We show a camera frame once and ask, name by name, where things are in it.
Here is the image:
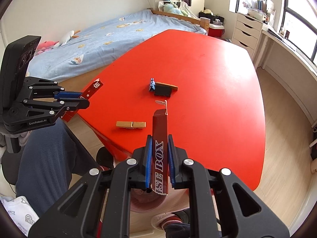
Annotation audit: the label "black left camera box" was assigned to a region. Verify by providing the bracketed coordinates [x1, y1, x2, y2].
[1, 35, 41, 112]

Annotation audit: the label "brown cardboard piece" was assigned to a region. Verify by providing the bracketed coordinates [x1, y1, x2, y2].
[155, 82, 178, 91]

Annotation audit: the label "white long desk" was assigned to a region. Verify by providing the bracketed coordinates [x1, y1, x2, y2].
[253, 29, 316, 127]

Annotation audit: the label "person legs dark trousers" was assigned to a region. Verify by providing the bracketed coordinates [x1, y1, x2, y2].
[15, 118, 224, 238]

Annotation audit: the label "white drawer unit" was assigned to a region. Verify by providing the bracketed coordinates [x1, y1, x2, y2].
[232, 13, 263, 59]

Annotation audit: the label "pink plush toy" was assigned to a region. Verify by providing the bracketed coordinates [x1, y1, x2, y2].
[35, 41, 57, 55]

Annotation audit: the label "red storage box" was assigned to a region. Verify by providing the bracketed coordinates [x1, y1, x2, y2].
[208, 24, 225, 38]

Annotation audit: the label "red table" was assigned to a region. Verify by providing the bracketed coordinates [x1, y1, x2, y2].
[79, 30, 265, 190]

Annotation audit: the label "red box with BOX lettering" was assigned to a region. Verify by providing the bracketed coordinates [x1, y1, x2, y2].
[152, 100, 169, 196]

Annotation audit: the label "bed with blue sheet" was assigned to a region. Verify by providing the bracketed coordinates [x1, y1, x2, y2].
[28, 10, 207, 82]

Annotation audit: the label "white duck plush toy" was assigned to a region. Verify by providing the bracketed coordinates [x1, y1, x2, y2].
[53, 30, 80, 49]

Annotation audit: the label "tan folded cardboard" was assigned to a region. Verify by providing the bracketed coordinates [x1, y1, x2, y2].
[116, 121, 146, 129]

